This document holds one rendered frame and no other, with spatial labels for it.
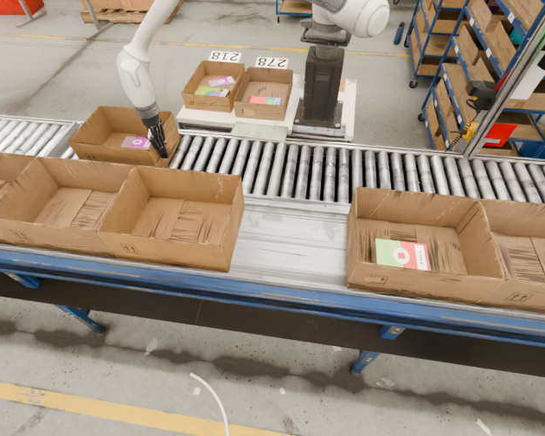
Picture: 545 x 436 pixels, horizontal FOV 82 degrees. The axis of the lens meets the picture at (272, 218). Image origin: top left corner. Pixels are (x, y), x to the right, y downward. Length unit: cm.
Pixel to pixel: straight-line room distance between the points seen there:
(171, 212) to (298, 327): 65
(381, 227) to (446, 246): 22
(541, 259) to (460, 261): 26
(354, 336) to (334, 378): 62
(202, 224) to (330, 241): 47
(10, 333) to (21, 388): 35
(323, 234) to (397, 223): 28
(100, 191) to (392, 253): 114
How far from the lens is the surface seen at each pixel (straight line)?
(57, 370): 221
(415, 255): 109
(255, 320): 128
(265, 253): 110
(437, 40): 403
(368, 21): 139
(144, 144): 179
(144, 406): 196
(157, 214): 127
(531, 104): 238
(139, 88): 135
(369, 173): 158
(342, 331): 128
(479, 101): 173
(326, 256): 110
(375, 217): 121
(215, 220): 119
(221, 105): 191
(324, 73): 169
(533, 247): 141
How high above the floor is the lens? 182
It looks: 53 degrees down
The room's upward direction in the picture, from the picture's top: 2 degrees counter-clockwise
